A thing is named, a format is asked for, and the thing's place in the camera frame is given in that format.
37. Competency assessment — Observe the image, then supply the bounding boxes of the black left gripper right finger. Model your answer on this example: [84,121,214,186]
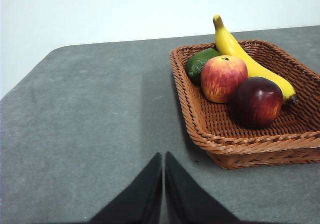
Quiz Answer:
[164,151,245,224]

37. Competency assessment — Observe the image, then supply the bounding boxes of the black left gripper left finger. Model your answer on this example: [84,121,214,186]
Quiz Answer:
[87,152,163,224]

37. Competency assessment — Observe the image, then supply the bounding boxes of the dark red plum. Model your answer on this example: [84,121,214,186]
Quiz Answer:
[228,76,284,129]

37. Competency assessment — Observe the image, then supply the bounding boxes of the brown wicker basket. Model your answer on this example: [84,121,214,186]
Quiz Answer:
[169,39,320,170]

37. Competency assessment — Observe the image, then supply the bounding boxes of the red yellow apple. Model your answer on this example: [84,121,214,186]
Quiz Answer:
[200,55,249,104]

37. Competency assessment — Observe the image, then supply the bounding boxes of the green avocado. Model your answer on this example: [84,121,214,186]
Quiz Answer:
[185,48,223,86]

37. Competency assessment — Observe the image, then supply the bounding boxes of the yellow banana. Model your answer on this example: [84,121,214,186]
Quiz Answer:
[212,14,300,106]

